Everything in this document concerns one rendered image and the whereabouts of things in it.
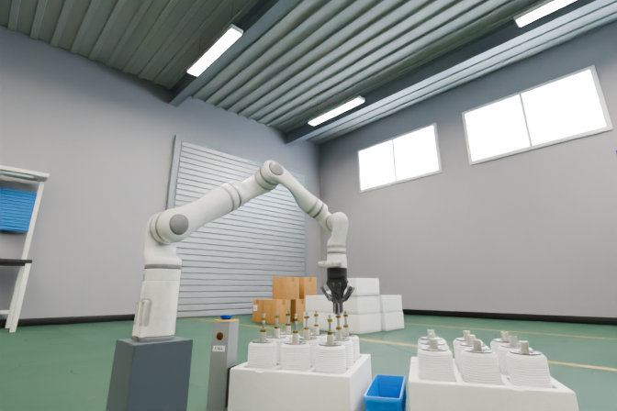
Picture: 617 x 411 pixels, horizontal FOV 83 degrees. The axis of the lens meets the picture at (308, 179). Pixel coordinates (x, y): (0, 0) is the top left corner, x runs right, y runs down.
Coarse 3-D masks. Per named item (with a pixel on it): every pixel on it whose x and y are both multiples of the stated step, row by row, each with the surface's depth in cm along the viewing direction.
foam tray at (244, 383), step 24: (360, 360) 124; (240, 384) 109; (264, 384) 107; (288, 384) 105; (312, 384) 103; (336, 384) 101; (360, 384) 112; (240, 408) 107; (264, 408) 105; (288, 408) 103; (312, 408) 101; (336, 408) 99; (360, 408) 109
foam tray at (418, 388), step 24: (432, 384) 93; (456, 384) 92; (480, 384) 91; (504, 384) 93; (552, 384) 92; (432, 408) 92; (456, 408) 90; (480, 408) 89; (504, 408) 87; (528, 408) 86; (552, 408) 85; (576, 408) 83
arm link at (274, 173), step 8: (264, 168) 123; (272, 168) 123; (280, 168) 126; (264, 176) 123; (272, 176) 122; (280, 176) 124; (288, 176) 126; (288, 184) 125; (296, 184) 127; (296, 192) 126; (304, 192) 128; (296, 200) 128; (304, 200) 128; (312, 200) 129; (304, 208) 129; (312, 208) 129; (312, 216) 131
